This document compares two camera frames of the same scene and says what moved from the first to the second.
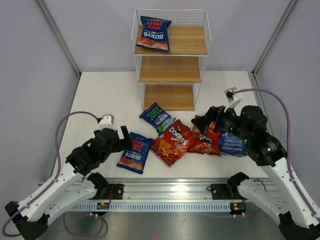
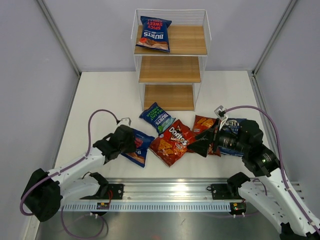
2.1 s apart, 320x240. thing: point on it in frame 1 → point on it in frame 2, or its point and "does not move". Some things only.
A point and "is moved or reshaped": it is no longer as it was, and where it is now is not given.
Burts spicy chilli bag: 154,34 does not move
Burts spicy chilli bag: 134,158 is moved or reshaped
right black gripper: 215,113 → 203,140
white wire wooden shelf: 173,79 does not move
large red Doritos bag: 171,145 does not move
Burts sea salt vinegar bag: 157,117 does not move
